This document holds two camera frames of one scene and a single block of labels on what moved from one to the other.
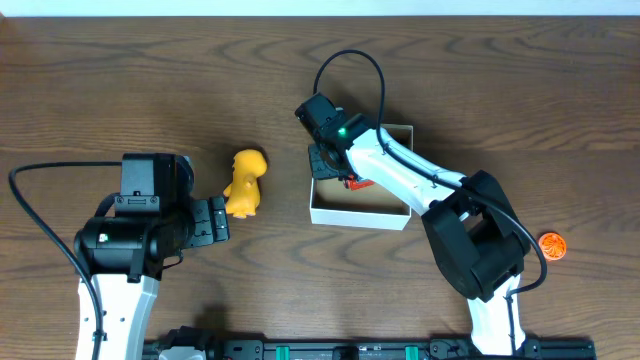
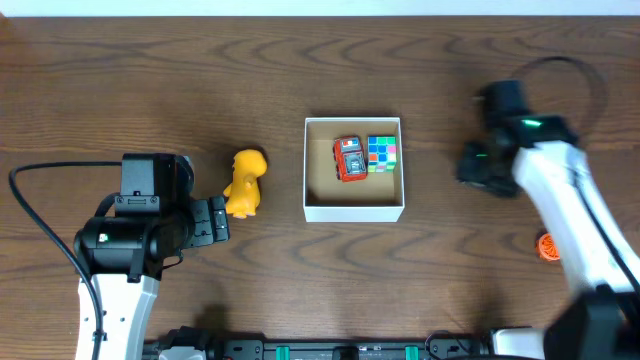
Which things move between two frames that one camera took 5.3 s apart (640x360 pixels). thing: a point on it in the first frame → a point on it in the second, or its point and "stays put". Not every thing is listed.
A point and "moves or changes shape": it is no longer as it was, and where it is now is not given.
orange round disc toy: [552, 245] stays put
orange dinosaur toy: [243, 193] stays put
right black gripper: [323, 161] → [476, 173]
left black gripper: [201, 222] stays put
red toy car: [352, 184] moves or changes shape
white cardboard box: [371, 206] moves or changes shape
